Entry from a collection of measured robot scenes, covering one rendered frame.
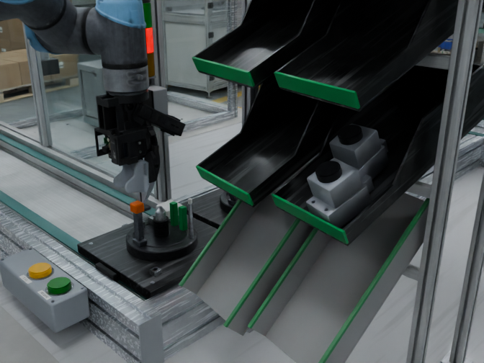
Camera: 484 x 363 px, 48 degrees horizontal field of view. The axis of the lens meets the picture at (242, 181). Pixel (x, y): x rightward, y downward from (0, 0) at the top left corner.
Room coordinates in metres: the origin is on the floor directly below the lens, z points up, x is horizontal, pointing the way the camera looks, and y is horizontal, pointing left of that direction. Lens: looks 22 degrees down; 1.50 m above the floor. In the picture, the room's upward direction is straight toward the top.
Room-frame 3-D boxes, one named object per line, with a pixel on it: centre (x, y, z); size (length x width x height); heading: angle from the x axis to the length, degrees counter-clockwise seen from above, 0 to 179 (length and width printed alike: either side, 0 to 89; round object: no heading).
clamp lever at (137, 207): (0.92, 0.19, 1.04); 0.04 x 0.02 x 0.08; 136
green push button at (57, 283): (0.81, 0.32, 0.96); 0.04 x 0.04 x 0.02
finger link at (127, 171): (0.92, 0.21, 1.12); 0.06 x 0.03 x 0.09; 136
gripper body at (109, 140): (0.91, 0.20, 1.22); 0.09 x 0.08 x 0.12; 136
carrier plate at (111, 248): (0.95, 0.16, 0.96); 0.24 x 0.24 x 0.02; 46
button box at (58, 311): (0.86, 0.37, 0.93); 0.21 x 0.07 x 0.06; 46
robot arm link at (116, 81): (0.91, 0.19, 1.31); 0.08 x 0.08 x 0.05
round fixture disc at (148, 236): (0.95, 0.16, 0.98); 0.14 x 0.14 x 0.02
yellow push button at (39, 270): (0.86, 0.37, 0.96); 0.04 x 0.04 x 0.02
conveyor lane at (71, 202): (1.18, 0.36, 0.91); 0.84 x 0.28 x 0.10; 46
